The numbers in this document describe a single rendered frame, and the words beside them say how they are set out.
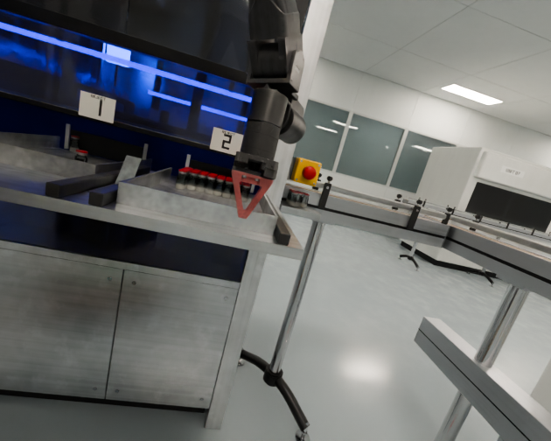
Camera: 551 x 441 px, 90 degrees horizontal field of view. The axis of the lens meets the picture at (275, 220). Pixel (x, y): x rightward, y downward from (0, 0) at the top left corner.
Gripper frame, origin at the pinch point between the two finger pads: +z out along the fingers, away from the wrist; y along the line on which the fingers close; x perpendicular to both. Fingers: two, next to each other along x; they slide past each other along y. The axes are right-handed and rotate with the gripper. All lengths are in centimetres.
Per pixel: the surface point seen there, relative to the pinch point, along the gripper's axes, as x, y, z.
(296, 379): -47, 76, 83
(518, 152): -564, 486, -212
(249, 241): -1.9, -3.1, 3.9
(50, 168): 35.7, 9.9, 1.0
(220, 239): 2.6, -3.1, 4.5
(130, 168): 24.1, 15.0, -2.3
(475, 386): -84, 24, 39
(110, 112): 38, 34, -15
